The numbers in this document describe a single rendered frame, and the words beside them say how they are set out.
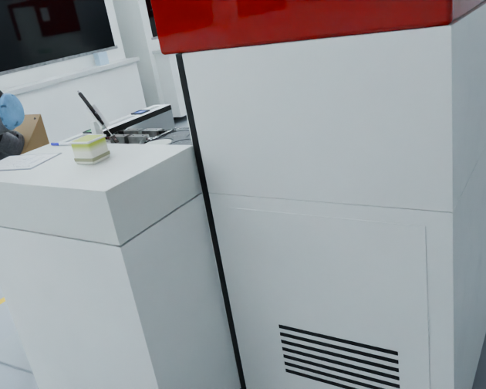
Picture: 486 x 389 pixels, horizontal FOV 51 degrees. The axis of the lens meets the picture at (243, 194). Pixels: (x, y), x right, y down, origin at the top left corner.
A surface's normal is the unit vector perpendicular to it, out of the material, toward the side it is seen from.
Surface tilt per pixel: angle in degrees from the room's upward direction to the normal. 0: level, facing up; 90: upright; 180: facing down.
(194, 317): 90
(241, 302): 90
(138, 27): 90
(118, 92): 90
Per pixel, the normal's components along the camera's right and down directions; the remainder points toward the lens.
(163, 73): -0.52, 0.38
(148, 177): 0.84, 0.07
